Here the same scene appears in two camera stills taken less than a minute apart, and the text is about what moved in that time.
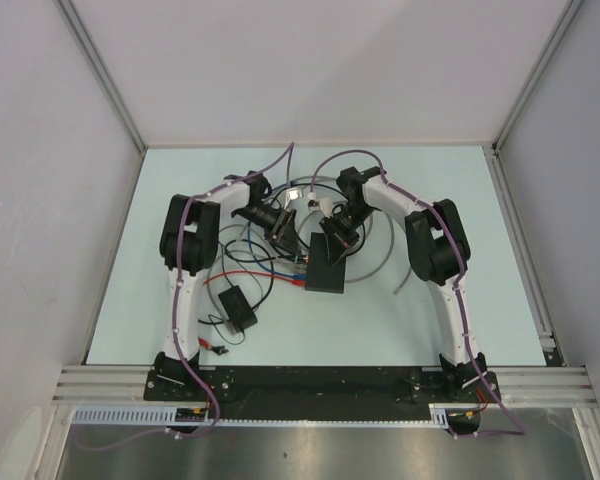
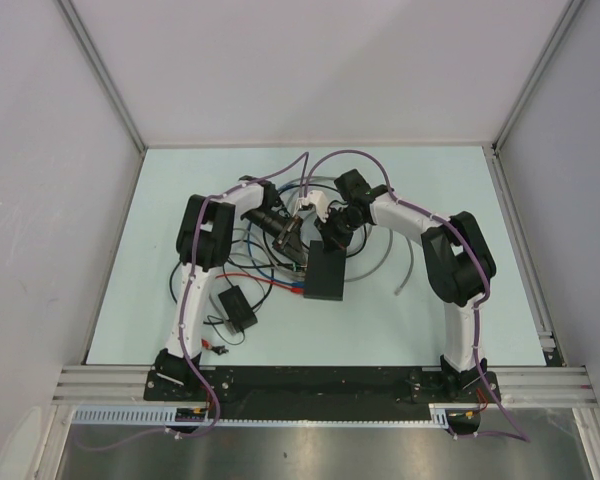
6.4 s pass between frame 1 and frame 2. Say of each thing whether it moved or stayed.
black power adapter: stayed
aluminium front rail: stayed
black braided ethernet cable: moved
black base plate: stayed
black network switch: moved
